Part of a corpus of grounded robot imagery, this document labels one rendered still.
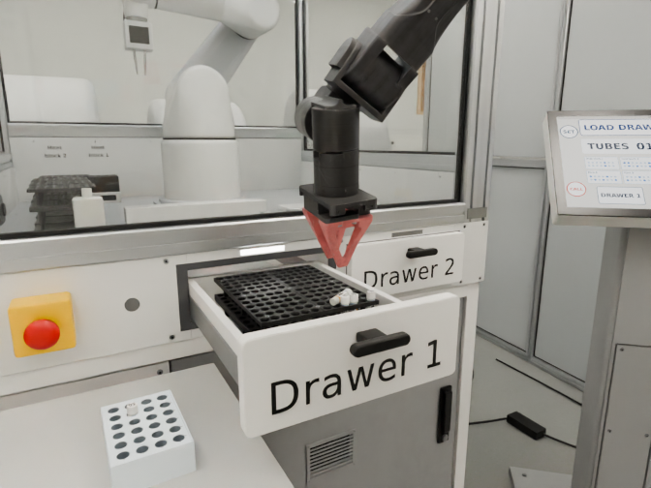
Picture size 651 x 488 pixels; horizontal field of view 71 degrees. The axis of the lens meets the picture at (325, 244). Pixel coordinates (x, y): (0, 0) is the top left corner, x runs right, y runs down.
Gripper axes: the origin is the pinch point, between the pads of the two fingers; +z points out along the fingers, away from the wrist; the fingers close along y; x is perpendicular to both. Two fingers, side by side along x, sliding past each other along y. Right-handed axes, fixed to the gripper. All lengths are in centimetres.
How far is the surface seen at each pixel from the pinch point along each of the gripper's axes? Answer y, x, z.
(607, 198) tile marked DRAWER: 11, -73, 6
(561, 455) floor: 25, -104, 112
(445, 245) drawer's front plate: 19.4, -35.4, 12.7
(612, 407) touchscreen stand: 2, -82, 62
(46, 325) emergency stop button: 10.2, 36.5, 6.2
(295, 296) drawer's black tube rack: 4.0, 4.7, 7.0
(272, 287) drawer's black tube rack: 9.7, 6.3, 7.8
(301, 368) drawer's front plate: -13.2, 10.9, 5.5
